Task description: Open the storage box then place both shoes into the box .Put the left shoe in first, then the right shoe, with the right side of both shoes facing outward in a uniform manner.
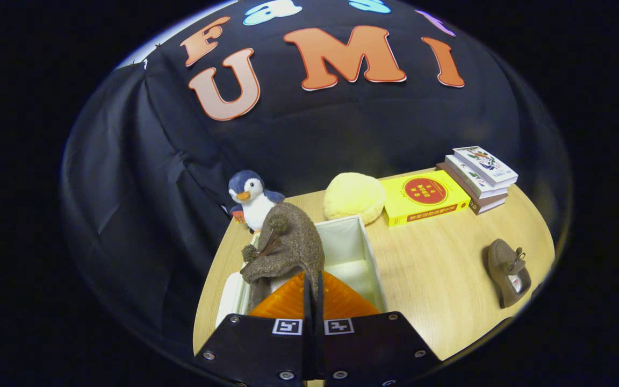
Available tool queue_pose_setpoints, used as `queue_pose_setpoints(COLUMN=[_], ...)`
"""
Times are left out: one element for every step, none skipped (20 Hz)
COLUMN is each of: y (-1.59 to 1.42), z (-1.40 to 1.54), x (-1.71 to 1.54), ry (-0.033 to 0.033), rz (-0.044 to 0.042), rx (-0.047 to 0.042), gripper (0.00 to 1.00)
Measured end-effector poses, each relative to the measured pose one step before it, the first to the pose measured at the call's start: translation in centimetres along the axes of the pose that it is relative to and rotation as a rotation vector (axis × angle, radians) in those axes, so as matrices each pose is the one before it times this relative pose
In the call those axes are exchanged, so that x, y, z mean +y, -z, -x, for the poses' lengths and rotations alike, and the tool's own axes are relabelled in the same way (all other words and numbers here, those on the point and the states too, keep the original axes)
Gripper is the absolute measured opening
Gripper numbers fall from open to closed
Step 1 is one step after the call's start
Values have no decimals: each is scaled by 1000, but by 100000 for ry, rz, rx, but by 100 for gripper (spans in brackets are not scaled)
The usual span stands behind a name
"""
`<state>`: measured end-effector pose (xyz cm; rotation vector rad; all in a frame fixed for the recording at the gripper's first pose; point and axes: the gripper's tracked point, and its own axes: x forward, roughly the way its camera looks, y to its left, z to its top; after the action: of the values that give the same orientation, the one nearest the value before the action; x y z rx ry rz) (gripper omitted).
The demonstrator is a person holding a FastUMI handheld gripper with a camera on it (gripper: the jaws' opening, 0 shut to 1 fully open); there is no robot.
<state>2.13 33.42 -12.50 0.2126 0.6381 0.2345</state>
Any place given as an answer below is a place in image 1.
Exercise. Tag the brown fuzzy shoe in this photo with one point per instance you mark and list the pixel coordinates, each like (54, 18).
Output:
(503, 263)
(293, 242)

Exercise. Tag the beige fabric storage box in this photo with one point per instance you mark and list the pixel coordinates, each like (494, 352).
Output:
(350, 247)

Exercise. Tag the yellow book with red circle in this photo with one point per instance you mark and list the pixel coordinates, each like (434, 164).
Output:
(422, 193)

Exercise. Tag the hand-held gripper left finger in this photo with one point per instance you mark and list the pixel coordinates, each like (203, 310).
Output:
(256, 349)

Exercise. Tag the brown hardcover book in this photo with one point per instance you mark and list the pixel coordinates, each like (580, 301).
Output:
(484, 206)

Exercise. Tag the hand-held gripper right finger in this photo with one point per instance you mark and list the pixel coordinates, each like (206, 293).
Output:
(374, 346)

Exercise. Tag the round yellow plush toy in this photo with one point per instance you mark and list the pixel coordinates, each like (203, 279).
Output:
(352, 196)

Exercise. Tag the penguin plush toy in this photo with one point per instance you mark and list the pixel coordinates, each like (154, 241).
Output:
(256, 207)

